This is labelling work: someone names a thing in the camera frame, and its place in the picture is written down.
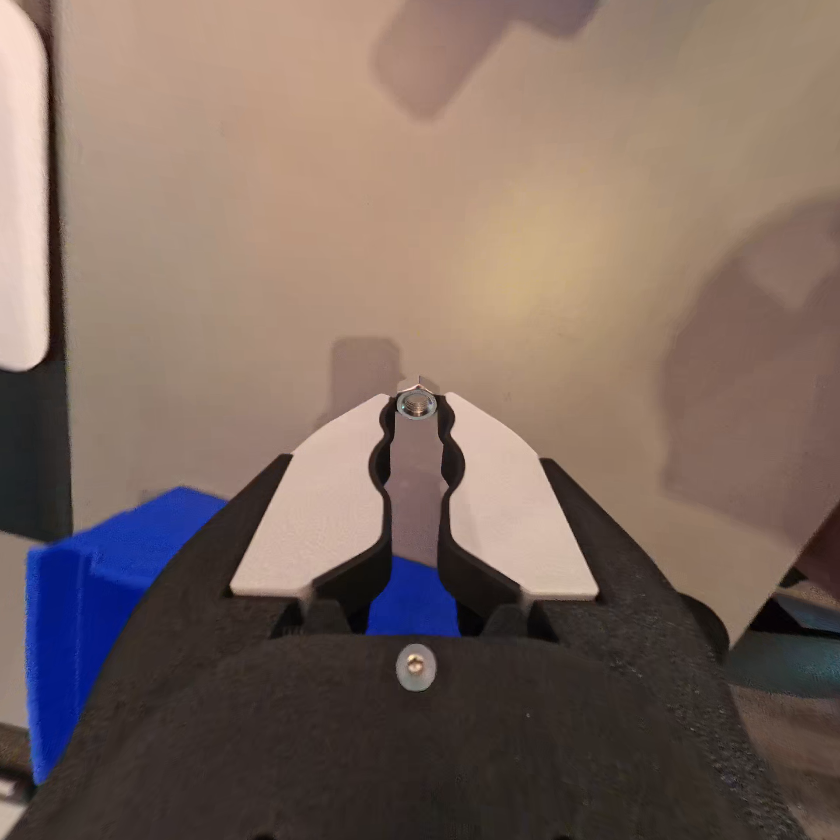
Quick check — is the silver hex nut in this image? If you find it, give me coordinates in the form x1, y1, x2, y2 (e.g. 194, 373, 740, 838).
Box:
395, 375, 439, 424

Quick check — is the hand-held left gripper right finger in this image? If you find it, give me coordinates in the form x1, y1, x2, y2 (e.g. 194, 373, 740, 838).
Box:
436, 392, 600, 601

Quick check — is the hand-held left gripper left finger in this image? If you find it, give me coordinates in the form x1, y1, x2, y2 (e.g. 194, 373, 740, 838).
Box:
228, 394, 395, 599

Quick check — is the blue plastic tray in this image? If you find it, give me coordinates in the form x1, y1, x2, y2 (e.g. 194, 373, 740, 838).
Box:
25, 486, 460, 785

